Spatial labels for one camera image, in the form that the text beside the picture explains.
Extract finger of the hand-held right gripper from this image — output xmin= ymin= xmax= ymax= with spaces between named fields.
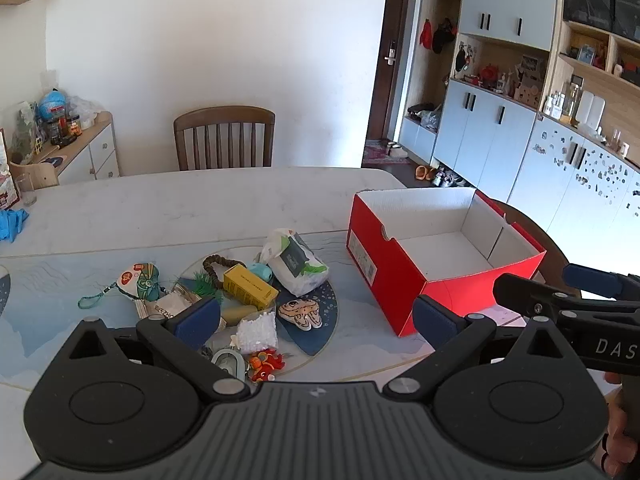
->
xmin=492 ymin=273 xmax=601 ymax=319
xmin=562 ymin=262 xmax=640 ymax=306

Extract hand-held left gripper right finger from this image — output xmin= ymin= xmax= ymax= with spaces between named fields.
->
xmin=382 ymin=295 xmax=581 ymax=401

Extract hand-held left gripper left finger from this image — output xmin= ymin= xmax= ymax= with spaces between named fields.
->
xmin=67 ymin=297 xmax=251 ymax=403

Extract green grass brush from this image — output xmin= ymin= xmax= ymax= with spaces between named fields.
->
xmin=189 ymin=270 xmax=221 ymax=298

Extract clear snack bag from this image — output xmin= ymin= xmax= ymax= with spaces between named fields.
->
xmin=135 ymin=282 xmax=201 ymax=321

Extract brown beaded bracelet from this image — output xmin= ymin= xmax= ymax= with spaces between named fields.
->
xmin=201 ymin=254 xmax=246 ymax=293

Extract yellow carton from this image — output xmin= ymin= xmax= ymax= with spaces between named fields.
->
xmin=222 ymin=264 xmax=279 ymax=309

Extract white bubble pack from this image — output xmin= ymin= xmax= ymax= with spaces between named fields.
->
xmin=235 ymin=310 xmax=278 ymax=353

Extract colourful patterned pouch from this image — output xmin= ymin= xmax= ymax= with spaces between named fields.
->
xmin=77 ymin=261 xmax=160 ymax=311

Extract orange toy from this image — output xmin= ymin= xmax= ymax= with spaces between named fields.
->
xmin=247 ymin=347 xmax=286 ymax=383

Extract red cardboard box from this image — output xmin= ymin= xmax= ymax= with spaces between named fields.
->
xmin=346 ymin=187 xmax=547 ymax=337

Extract striped plush toy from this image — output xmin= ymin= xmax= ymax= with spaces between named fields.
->
xmin=277 ymin=299 xmax=323 ymax=332

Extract white tissue pack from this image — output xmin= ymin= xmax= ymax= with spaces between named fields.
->
xmin=259 ymin=228 xmax=332 ymax=297

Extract person's right hand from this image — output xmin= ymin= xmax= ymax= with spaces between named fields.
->
xmin=602 ymin=371 xmax=640 ymax=478

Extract round-backed wooden chair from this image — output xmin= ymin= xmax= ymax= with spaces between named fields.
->
xmin=480 ymin=199 xmax=583 ymax=297

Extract row of white sneakers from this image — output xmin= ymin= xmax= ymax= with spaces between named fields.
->
xmin=432 ymin=167 xmax=468 ymax=188

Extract white rounded appliance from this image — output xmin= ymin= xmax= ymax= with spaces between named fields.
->
xmin=577 ymin=91 xmax=606 ymax=131

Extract patterned door rug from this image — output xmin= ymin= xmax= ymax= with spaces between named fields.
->
xmin=362 ymin=141 xmax=413 ymax=166

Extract white sideboard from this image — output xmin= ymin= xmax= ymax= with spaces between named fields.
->
xmin=10 ymin=110 xmax=121 ymax=191

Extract slatted wooden chair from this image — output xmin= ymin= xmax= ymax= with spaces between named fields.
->
xmin=174 ymin=106 xmax=276 ymax=171

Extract blue gloves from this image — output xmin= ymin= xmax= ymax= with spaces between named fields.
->
xmin=0 ymin=208 xmax=30 ymax=243

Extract curved wooden stand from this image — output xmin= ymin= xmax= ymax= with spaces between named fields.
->
xmin=9 ymin=160 xmax=58 ymax=190

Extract glass cup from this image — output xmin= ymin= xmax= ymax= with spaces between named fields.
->
xmin=15 ymin=174 xmax=38 ymax=207

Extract red snack bag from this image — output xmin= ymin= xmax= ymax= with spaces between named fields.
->
xmin=0 ymin=129 xmax=22 ymax=211

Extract blue globe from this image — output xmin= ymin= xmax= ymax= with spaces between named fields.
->
xmin=37 ymin=90 xmax=68 ymax=123

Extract black hanging bag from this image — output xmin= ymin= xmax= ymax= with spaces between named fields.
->
xmin=432 ymin=19 xmax=457 ymax=55

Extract brown door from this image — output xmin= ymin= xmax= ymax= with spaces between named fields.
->
xmin=365 ymin=0 xmax=415 ymax=143

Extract tall wall cabinet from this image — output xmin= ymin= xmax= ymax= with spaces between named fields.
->
xmin=397 ymin=0 xmax=640 ymax=281

